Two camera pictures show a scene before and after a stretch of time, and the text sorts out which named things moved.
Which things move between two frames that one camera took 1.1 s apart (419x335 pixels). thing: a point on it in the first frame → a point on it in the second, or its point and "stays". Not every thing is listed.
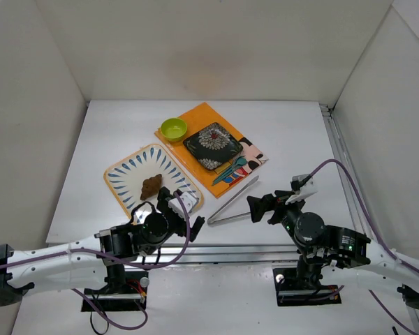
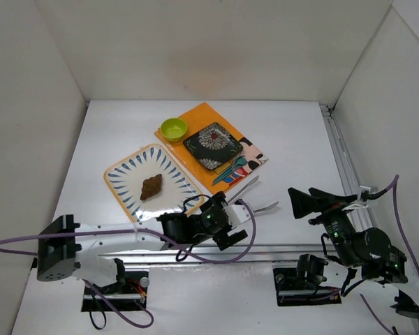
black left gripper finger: [164, 196] → [216, 199]
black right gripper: [271, 204] → [321, 207]
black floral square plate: [213, 146] stays
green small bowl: [173, 129] stays
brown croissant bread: [151, 186] stays
